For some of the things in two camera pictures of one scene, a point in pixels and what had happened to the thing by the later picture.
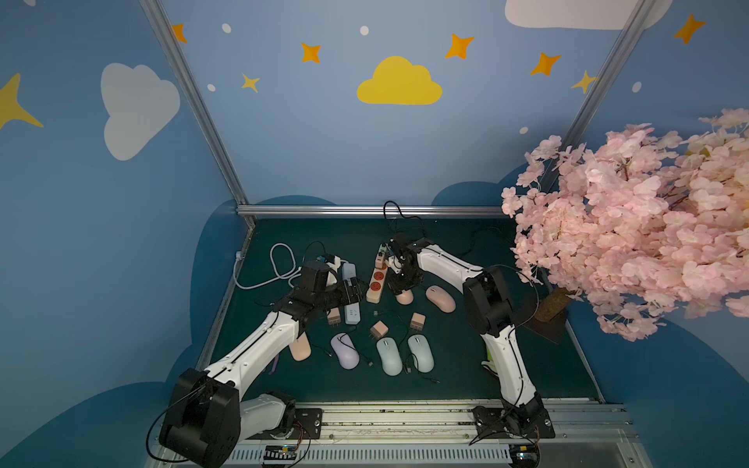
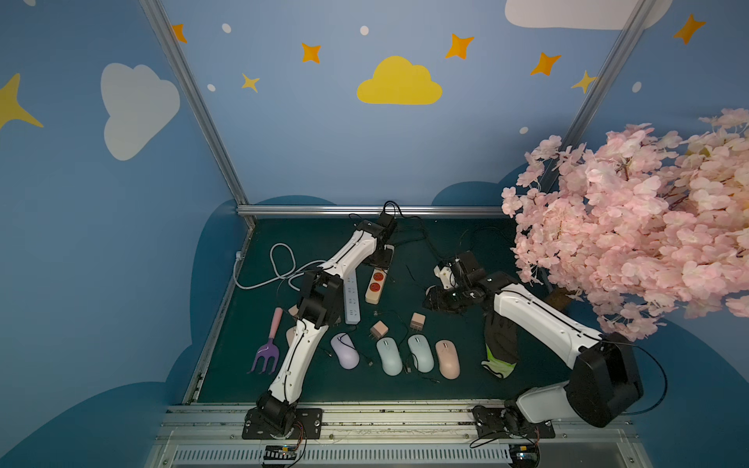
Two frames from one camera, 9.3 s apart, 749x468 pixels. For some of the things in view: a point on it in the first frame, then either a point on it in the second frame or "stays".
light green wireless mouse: x=390 y=358 stays
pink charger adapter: x=378 y=331 stays
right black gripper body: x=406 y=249 to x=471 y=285
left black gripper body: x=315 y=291 to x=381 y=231
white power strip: x=352 y=309 stays
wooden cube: x=417 y=321 stays
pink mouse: x=406 y=297 to x=448 y=359
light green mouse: x=421 y=351 stays
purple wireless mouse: x=347 y=355 stays
